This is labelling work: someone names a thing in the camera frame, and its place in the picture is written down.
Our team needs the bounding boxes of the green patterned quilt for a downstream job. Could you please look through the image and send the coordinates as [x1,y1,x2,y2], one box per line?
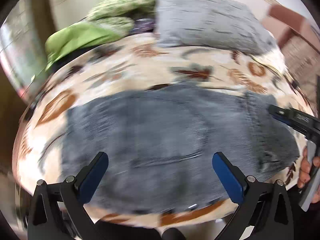
[45,0,156,70]

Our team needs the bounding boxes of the purple patterned cloth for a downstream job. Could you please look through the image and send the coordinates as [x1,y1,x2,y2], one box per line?
[130,18,155,35]

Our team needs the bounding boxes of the person right hand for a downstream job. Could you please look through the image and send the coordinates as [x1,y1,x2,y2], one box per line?
[297,146,320,203]

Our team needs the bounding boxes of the striped floral sofa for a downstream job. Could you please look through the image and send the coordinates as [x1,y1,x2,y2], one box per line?
[261,4,319,115]

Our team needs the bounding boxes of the grey quilted pillow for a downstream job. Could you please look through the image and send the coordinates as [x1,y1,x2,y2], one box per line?
[156,0,277,55]

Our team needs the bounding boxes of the leaf pattern bed blanket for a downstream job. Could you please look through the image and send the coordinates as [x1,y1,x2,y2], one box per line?
[14,33,312,228]

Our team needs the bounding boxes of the grey denim jeans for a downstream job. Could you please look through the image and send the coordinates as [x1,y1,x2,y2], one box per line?
[61,83,299,213]

